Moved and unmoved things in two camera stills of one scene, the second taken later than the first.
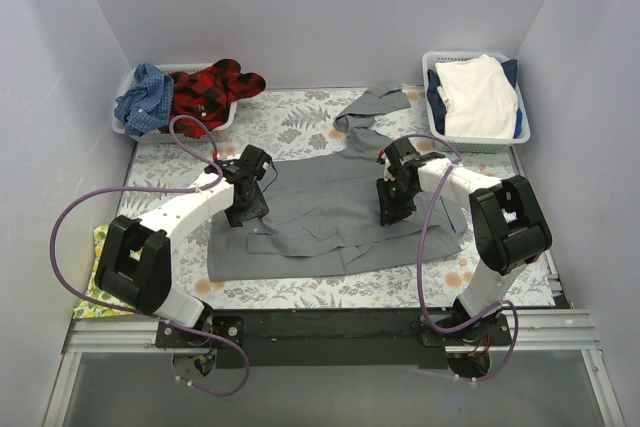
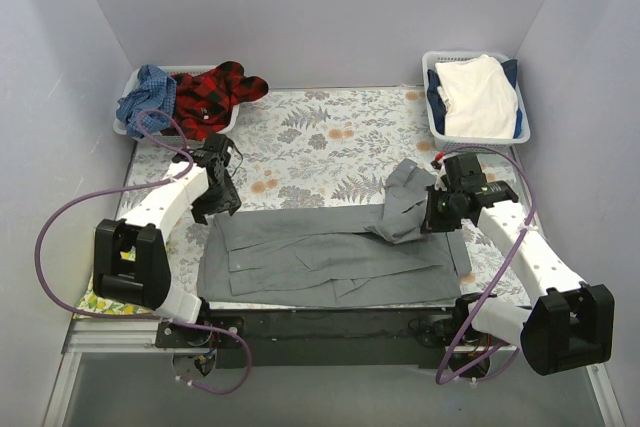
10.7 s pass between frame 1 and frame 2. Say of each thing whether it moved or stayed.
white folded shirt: stayed
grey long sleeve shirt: moved
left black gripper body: moved
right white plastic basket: stayed
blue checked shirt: stayed
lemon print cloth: stayed
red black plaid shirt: stayed
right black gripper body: moved
